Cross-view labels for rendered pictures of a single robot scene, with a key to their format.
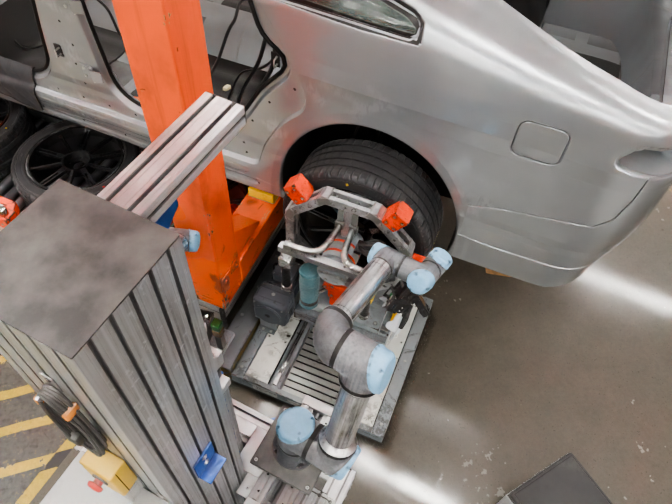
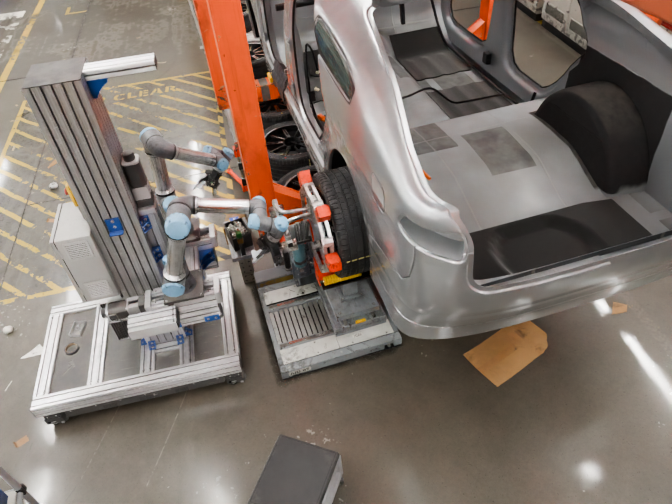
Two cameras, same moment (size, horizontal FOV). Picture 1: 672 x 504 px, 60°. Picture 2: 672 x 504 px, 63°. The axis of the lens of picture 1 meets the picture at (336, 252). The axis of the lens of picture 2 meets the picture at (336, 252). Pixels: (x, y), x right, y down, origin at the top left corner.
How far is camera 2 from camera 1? 228 cm
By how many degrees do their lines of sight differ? 39
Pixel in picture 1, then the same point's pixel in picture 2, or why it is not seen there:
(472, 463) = (312, 434)
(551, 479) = (308, 450)
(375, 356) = (174, 214)
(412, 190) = (348, 208)
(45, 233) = (62, 65)
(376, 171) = (335, 185)
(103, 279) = (51, 79)
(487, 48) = (368, 117)
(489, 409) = (359, 421)
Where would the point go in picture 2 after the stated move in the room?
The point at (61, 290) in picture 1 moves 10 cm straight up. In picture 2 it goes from (43, 77) to (32, 54)
